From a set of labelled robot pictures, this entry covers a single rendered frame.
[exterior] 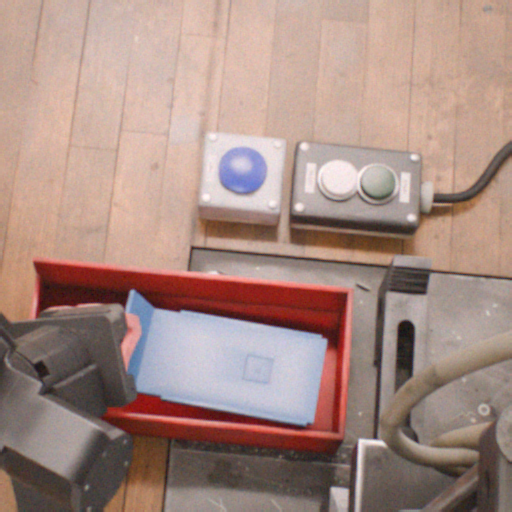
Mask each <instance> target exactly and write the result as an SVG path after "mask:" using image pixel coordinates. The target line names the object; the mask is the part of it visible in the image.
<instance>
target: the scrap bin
mask: <svg viewBox="0 0 512 512"><path fill-rule="evenodd" d="M33 264H34V268H35V271H36V278H35V285H34V292H33V300H32V307H30V314H29V319H38V317H39V314H40V313H42V311H44V310H47V309H49V308H53V307H66V306H68V307H76V306H79V305H88V304H103V305H108V304H119V305H121V306H122V307H123V308H125V311H126V307H127V303H128V299H129V295H130V291H131V290H135V291H136V292H137V293H138V294H139V295H141V296H142V298H143V299H145V300H146V301H147V302H148V303H149V304H150V305H151V306H152V307H153V308H155V309H162V310H167V311H174V312H180V314H181V310H184V311H191V312H196V314H202V315H208V316H214V317H221V318H226V319H232V320H238V321H244V322H249V323H256V324H262V325H267V326H274V327H279V328H286V330H292V331H297V332H304V333H309V334H315V335H322V337H321V338H323V339H327V344H326V351H325V357H324V364H323V370H322V375H321V382H320V388H319V395H318V401H316V407H315V414H314V420H313V425H306V427H301V426H294V425H289V423H282V422H277V421H271V420H265V419H259V418H254V417H247V416H242V415H236V414H230V413H225V412H218V411H213V410H207V408H201V407H195V406H190V405H183V404H178V403H171V402H166V401H161V398H160V397H154V396H148V395H143V394H137V398H136V399H135V400H134V401H132V402H131V403H129V404H127V405H126V406H121V407H107V409H108V411H107V413H106V414H104V415H103V416H101V417H99V419H101V420H103V421H105V422H107V424H109V425H112V426H114V427H116V428H117V429H119V430H121V431H123V432H125V433H128V434H131V435H142V436H152V437H164V438H175V439H185V441H197V442H208V443H218V444H230V445H241V446H251V447H263V448H274V449H285V450H296V451H307V452H318V453H329V454H336V452H337V451H338V449H339V447H340V445H341V444H342V442H343V439H344V432H345V416H346V399H347V383H348V367H350V351H351V335H352V319H353V303H354V288H347V287H337V286H326V285H315V284H305V283H294V282H283V280H272V279H261V278H250V277H240V276H229V275H218V274H208V273H197V272H186V271H176V270H165V269H153V268H143V267H132V266H121V264H111V263H100V262H89V261H79V260H68V259H57V258H47V257H36V256H35V257H33Z"/></svg>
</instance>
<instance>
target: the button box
mask: <svg viewBox="0 0 512 512"><path fill-rule="evenodd" d="M511 153H512V140H511V141H510V142H509V143H507V144H506V145H505V146H503V147H502V148H501V149H500V150H499V151H498V152H497V153H496V155H495V157H494V158H493V159H492V161H491V162H490V164H488V166H487V167H486V169H485V171H484V172H483V174H482V175H481V176H480V178H479V179H478V180H477V181H476V182H475V183H473V184H472V186H471V187H470V188H469V189H467V190H465V191H463V192H458V193H433V182H430V181H424V182H423V183H422V184H421V180H422V159H423V158H422V155H421V154H420V152H414V151H403V150H392V149H382V148H371V147H360V146H350V145H340V144H329V143H319V142H308V141H298V142H297V143H296V146H295V151H294V163H293V176H292V189H291V202H290V214H289V225H290V226H291V227H293V228H304V229H314V230H325V231H336V232H346V234H357V235H368V236H378V237H389V238H400V239H411V238H412V237H414V235H415V234H416V232H417V230H418V227H419V222H420V211H421V212H425V213H429V212H430V210H431V207H432V203H433V204H457V203H464V202H467V200H470V199H472V198H473V197H476V196H477V195H478V194H479V193H480V192H481V191H482V190H483V189H484V188H485V187H486V185H487V184H488V182H490V181H491V180H492V178H493V177H494V175H495V174H496V172H497V171H498V168H499V167H500V165H501V164H502V162H503V161H505V160H506V159H507V158H508V157H509V156H510V154H511ZM336 161H341V162H345V163H347V164H350V165H351V166H352V167H353V169H354V170H355V172H356V175H357V182H356V186H355V189H354V190H353V191H352V192H351V193H350V194H347V195H345V196H334V195H331V194H329V193H327V192H326V191H325V190H324V188H323V187H322V183H321V176H322V173H323V170H324V169H325V167H326V166H327V165H328V164H329V163H331V162H336ZM373 165H382V166H385V167H387V168H389V170H390V171H391V172H392V173H393V175H394V177H395V188H394V191H393V193H392V194H391V196H389V197H388V198H386V199H383V200H374V199H371V198H369V197H368V196H366V195H364V194H363V193H362V191H361V189H360V178H361V175H362V173H363V172H364V171H366V170H367V168H368V167H370V166H373Z"/></svg>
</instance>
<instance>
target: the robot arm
mask: <svg viewBox="0 0 512 512"><path fill-rule="evenodd" d="M126 332H127V335H126V336H124V333H126ZM141 334H142V328H141V324H139V319H138V317H137V316H136V315H132V314H128V312H126V311H125V308H123V307H122V306H121V305H119V304H108V305H103V304H88V305H79V306H76V307H68V306H66V307H53V308H49V309H47V310H44V311H42V313H40V314H39V317H38V319H28V320H17V321H9V320H8V318H7V317H6V316H5V315H4V314H3V313H2V310H0V469H1V470H2V471H5V473H6V474H7V475H8V476H10V477H11V483H12V487H13V491H14V495H15V501H16V505H17V509H18V512H104V511H105V510H104V508H105V507H106V505H107V504H108V503H109V502H110V501H112V498H113V497H114V496H115V494H116V493H117V491H118V489H119V488H120V486H121V483H122V481H123V479H124V477H125V475H127V473H128V469H129V466H130V463H131V460H132V456H133V438H132V436H131V435H130V434H128V433H125V432H123V431H121V430H119V429H117V428H116V427H114V426H112V425H109V424H107V422H105V421H103V420H101V419H99V417H101V416H103V415H104V414H106V413H107V411H108V409H107V407H121V406H126V405H127V404H129V403H131V402H132V401H134V400H135V399H136V398H137V390H136V385H135V380H134V375H133V374H127V370H128V365H129V359H130V357H131V355H132V352H133V350H134V348H135V346H136V343H137V341H138V339H139V337H141ZM123 337H124V338H123Z"/></svg>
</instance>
